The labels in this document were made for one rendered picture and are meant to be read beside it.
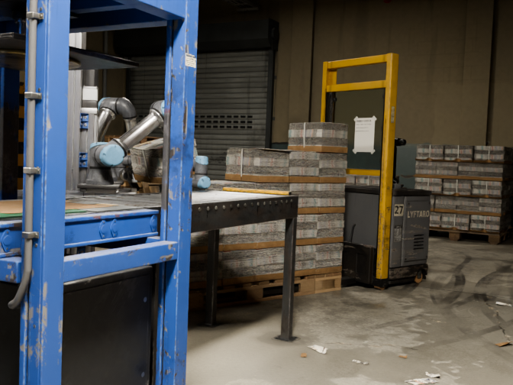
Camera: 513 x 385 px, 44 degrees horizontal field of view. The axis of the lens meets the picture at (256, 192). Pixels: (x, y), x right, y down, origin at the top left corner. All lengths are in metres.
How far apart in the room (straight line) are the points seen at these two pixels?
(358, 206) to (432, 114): 5.47
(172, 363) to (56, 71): 1.08
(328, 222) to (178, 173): 2.78
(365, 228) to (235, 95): 7.05
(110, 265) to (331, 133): 3.14
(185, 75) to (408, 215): 3.42
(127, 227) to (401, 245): 3.44
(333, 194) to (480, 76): 6.01
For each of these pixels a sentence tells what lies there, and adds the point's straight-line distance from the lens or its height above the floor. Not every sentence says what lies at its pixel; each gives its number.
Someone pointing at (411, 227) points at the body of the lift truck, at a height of 0.48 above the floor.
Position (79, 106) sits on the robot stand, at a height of 1.25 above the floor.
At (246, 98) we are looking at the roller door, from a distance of 11.88.
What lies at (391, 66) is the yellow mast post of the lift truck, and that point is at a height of 1.74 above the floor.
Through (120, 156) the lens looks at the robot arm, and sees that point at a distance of 3.45.
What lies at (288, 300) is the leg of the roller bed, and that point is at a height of 0.22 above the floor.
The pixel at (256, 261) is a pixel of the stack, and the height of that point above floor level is 0.28.
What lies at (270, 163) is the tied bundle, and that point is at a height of 0.97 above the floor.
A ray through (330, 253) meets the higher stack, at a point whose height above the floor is 0.30.
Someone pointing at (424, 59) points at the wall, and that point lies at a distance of 10.82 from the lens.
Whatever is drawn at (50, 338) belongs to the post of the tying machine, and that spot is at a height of 0.50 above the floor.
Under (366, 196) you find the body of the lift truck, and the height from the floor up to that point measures 0.72.
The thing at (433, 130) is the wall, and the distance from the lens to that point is 10.65.
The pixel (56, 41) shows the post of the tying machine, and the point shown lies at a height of 1.27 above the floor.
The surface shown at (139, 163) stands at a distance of 4.16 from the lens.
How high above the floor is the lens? 0.99
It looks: 3 degrees down
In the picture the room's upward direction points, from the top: 2 degrees clockwise
